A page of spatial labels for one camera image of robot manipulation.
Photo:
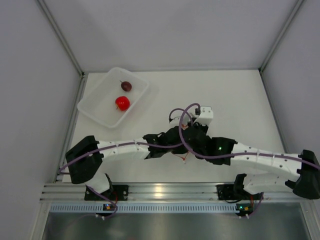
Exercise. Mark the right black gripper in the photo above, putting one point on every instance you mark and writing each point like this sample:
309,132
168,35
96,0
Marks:
198,125

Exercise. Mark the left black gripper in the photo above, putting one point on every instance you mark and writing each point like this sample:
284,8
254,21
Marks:
182,150

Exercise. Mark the clear zip top bag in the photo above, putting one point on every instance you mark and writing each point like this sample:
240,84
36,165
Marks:
188,154

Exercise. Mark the red fake tomato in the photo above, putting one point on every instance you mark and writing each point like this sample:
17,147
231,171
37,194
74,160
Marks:
122,103

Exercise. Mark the dark purple fake plum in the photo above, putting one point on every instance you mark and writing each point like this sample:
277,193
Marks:
126,86

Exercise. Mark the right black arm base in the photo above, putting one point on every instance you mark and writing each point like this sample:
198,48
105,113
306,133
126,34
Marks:
230,193

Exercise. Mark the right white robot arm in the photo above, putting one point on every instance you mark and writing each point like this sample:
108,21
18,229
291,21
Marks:
278,172

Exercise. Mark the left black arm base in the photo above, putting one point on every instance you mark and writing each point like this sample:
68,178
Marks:
118,192

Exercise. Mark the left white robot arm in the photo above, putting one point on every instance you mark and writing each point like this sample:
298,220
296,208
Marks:
86,159

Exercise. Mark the white perforated plastic basket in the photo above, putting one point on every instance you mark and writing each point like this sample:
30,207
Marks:
99,103

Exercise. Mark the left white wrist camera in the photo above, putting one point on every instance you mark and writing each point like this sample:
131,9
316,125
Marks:
176,121

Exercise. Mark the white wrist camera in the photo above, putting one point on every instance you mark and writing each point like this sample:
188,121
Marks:
176,121
205,116

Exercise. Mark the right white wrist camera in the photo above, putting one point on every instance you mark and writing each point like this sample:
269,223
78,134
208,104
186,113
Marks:
205,116

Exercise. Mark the aluminium mounting rail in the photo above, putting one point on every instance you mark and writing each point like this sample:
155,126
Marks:
199,191

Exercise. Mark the white slotted cable duct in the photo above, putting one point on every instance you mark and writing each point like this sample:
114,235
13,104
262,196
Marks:
129,207

